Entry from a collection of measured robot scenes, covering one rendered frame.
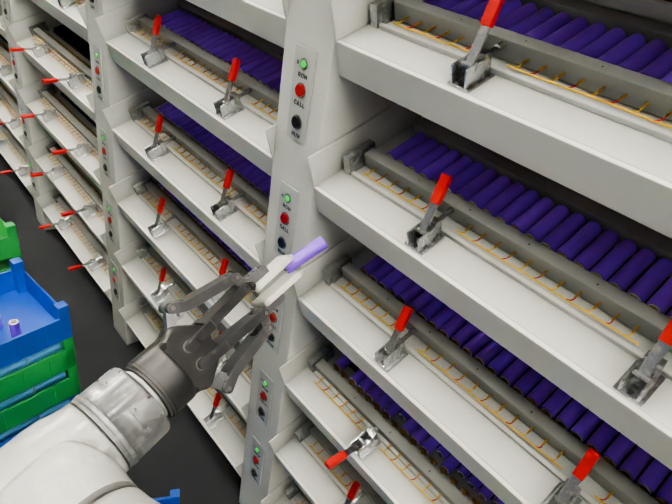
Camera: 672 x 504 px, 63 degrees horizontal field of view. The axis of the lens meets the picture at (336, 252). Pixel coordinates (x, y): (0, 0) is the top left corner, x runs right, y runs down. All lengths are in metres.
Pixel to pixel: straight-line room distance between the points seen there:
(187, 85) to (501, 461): 0.79
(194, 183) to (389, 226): 0.54
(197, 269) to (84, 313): 0.74
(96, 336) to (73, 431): 1.23
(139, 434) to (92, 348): 1.19
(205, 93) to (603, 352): 0.75
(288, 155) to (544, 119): 0.38
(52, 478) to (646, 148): 0.57
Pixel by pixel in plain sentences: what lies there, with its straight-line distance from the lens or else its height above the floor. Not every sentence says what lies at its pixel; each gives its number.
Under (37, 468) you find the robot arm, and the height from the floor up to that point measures 0.76.
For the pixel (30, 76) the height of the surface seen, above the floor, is 0.57.
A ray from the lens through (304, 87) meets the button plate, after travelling 0.74.
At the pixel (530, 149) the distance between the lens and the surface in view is 0.55.
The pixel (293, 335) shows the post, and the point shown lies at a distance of 0.92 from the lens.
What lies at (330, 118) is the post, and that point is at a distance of 0.73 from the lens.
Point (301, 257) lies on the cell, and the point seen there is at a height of 0.81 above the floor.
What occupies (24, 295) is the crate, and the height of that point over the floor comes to 0.40.
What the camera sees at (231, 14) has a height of 1.03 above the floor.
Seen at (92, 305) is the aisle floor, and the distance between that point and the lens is 1.92.
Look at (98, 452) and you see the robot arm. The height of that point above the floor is 0.76.
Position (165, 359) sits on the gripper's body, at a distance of 0.61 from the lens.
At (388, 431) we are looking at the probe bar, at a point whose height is 0.53.
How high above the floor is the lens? 1.21
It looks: 33 degrees down
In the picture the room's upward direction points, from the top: 11 degrees clockwise
